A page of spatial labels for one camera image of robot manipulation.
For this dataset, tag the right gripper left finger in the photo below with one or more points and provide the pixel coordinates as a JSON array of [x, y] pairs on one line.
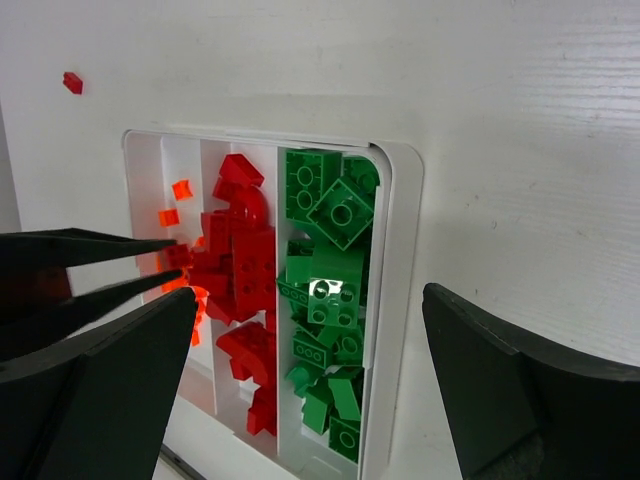
[[96, 405]]

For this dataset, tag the red square lego in tray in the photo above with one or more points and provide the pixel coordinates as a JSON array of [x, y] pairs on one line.
[[262, 415]]

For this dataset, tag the green lego pile in tray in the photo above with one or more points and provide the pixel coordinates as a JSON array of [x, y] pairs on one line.
[[329, 198]]

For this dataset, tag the red semicircle lego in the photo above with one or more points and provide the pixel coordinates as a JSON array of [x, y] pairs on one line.
[[248, 210]]

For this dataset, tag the small red lego piece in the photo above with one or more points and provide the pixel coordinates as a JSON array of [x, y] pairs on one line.
[[73, 83]]

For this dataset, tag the white three-compartment tray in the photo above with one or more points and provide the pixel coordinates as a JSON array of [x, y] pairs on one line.
[[204, 429]]

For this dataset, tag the red flower print lego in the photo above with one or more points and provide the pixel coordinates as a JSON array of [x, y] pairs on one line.
[[254, 267]]

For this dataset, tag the red arch lego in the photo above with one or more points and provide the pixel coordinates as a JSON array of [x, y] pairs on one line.
[[252, 351]]

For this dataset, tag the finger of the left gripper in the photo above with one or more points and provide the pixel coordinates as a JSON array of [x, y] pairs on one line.
[[71, 247], [38, 308]]

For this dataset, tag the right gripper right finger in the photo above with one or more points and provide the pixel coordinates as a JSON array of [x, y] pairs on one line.
[[520, 406]]

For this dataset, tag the small red lego brick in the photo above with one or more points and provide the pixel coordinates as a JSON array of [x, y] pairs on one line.
[[177, 256]]

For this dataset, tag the orange lego pile in tray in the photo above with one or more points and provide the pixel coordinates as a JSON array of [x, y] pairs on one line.
[[169, 218]]

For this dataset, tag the red sloped lego brick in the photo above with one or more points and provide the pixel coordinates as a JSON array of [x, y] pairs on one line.
[[236, 168]]

